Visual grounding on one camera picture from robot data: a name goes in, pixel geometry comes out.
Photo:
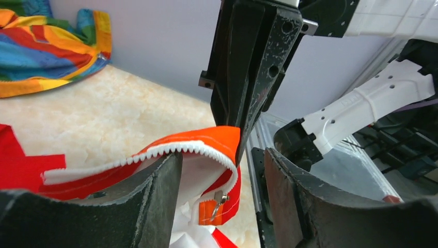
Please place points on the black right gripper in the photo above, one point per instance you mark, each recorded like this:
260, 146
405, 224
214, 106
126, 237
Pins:
279, 31

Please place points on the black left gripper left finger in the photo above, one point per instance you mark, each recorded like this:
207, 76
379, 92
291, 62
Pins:
136, 212

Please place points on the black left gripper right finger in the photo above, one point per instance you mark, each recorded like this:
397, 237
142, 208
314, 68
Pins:
308, 212

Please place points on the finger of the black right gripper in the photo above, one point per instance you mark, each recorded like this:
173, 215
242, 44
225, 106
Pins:
234, 50

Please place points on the red white cartoon jacket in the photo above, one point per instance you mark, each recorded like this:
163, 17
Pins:
209, 190

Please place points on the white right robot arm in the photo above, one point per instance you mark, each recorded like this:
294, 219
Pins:
399, 19

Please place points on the rainbow striped garment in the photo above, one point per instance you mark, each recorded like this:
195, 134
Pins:
40, 52

